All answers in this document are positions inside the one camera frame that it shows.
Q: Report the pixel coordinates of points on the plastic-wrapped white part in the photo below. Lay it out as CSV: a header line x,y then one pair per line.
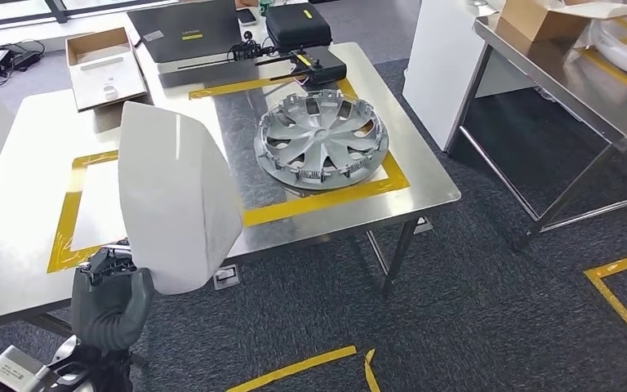
x,y
616,54

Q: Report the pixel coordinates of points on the silver floor outlet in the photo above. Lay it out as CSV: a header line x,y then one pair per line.
x,y
423,226
227,277

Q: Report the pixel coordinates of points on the open cardboard box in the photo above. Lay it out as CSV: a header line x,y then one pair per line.
x,y
108,81

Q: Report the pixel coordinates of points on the black zipped case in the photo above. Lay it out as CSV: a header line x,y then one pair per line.
x,y
297,24

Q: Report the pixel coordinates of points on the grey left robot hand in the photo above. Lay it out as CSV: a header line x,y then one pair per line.
x,y
108,300

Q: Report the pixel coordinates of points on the white panel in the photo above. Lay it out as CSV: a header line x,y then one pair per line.
x,y
438,70

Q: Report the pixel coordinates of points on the steel workbench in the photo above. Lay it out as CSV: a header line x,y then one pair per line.
x,y
21,162

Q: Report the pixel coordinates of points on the silver wheel cover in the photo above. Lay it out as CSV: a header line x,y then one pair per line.
x,y
319,140

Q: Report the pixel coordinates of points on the white plastic shell part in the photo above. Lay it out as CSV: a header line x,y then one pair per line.
x,y
178,200

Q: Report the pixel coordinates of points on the yellow floor tape square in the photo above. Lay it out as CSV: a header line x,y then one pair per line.
x,y
622,263
292,369

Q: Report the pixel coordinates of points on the yellow tape on workbench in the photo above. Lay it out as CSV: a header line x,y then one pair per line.
x,y
319,201

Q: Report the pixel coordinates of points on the black phone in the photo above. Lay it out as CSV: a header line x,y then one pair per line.
x,y
246,16

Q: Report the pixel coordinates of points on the brown cardboard box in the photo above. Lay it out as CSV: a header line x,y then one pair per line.
x,y
530,21

